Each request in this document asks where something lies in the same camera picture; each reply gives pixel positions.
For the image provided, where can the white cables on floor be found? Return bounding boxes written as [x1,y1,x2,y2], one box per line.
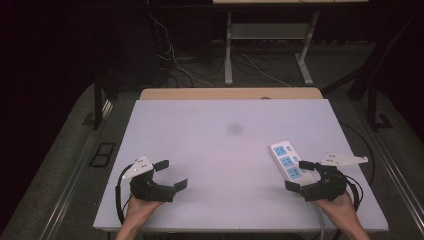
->
[147,12,293,89]

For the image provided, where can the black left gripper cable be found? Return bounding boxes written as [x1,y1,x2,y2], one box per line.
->
[114,163,135,225]

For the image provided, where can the person's left hand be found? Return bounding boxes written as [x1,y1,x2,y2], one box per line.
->
[124,195,165,228]

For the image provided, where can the person's right hand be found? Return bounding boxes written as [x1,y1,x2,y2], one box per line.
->
[312,190,360,229]

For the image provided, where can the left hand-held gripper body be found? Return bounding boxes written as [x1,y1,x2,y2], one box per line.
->
[121,155,176,203]

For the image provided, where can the wooden table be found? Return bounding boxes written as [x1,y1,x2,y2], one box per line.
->
[139,87,324,101]

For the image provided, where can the white power strip blue sockets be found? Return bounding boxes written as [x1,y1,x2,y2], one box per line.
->
[269,140,316,188]

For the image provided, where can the grey metal desk frame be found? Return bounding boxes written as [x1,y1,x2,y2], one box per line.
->
[212,0,370,87]

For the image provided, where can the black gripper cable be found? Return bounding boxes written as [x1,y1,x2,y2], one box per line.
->
[114,163,135,225]
[344,175,365,213]

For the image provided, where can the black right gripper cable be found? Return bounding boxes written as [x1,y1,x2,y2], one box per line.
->
[344,175,365,213]

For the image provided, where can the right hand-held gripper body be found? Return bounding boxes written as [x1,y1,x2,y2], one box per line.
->
[299,152,369,203]

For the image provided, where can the thin black floor cable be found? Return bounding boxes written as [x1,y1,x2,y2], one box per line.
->
[339,122,377,188]

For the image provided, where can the black rectangular floor frame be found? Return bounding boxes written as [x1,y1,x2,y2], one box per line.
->
[88,141,117,169]

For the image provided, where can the black metal stand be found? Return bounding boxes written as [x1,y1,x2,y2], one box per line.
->
[91,71,120,131]
[365,9,422,132]

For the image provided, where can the metal floor rail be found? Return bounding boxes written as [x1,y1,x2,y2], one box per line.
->
[39,99,115,240]
[365,126,424,231]

